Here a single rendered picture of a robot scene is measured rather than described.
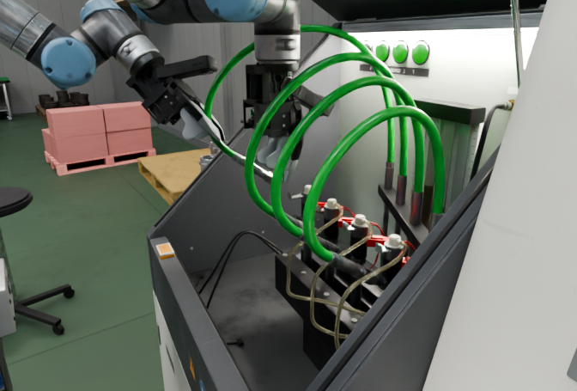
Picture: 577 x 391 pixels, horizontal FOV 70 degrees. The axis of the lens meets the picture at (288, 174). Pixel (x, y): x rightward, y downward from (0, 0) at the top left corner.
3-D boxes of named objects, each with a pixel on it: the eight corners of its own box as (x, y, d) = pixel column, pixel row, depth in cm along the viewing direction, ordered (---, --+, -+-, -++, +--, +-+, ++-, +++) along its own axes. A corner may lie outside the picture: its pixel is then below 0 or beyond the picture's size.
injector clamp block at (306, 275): (275, 315, 90) (274, 253, 85) (314, 302, 94) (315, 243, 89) (375, 443, 61) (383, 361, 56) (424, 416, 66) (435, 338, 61)
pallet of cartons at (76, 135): (45, 159, 512) (34, 105, 491) (140, 147, 574) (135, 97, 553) (51, 176, 447) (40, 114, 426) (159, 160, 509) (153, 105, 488)
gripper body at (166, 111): (176, 128, 86) (138, 85, 86) (205, 100, 84) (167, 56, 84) (160, 126, 78) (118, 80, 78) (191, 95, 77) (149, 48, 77)
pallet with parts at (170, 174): (268, 190, 406) (267, 153, 395) (175, 211, 355) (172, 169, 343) (209, 159, 513) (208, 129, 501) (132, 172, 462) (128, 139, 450)
